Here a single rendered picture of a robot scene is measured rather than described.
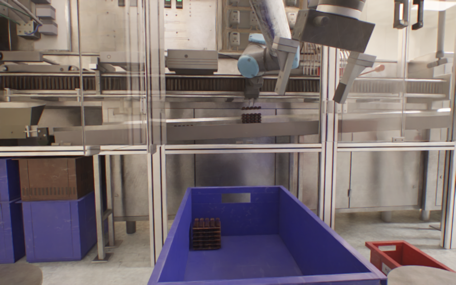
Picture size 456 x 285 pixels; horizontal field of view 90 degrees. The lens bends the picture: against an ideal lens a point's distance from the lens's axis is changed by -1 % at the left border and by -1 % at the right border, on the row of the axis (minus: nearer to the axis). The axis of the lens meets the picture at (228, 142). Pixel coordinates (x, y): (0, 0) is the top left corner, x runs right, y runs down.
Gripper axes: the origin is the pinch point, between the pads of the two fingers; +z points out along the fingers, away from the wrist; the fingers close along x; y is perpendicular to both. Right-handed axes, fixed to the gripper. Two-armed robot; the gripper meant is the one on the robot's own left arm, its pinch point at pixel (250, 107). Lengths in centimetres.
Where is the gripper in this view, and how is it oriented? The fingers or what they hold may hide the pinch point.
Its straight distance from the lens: 124.7
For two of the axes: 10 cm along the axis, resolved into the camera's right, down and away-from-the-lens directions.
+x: -9.9, 0.5, -0.9
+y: -1.0, -7.6, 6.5
